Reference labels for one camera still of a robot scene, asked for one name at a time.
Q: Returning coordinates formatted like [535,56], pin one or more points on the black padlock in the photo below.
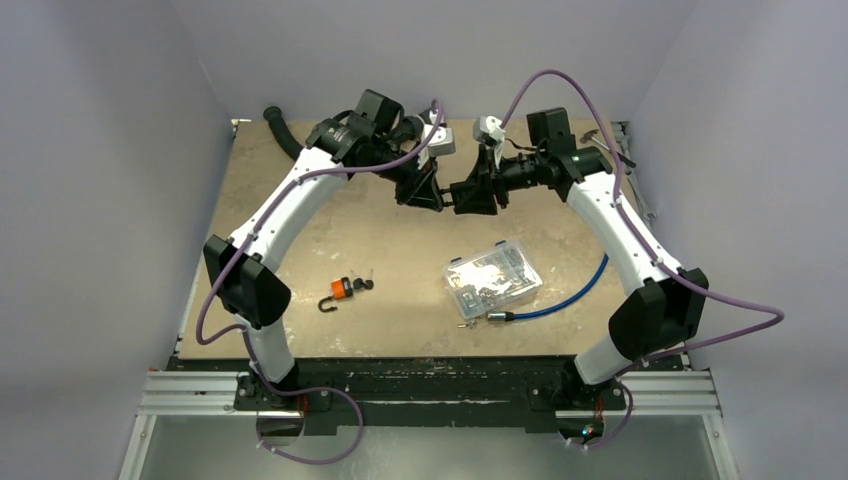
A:
[435,198]

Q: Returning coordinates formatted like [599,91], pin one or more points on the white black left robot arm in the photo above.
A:
[246,294]

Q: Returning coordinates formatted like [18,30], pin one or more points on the small hammer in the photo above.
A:
[594,136]

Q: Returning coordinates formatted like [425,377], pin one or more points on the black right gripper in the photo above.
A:
[494,183]

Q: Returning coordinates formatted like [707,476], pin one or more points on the black padlock key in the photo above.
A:
[456,194]

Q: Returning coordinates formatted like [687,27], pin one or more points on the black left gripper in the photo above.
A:
[417,190]

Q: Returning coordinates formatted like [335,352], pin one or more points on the black aluminium base frame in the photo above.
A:
[479,392]

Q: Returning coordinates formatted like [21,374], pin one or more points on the orange padlock with keys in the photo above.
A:
[343,289]

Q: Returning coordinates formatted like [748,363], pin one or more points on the clear plastic parts box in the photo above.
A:
[487,281]

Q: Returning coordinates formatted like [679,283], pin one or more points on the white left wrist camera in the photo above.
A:
[438,138]

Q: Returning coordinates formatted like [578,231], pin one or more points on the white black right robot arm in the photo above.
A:
[664,301]

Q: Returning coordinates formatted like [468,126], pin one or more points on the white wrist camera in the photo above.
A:
[488,131]
[438,138]

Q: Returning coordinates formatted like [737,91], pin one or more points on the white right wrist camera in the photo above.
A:
[488,131]

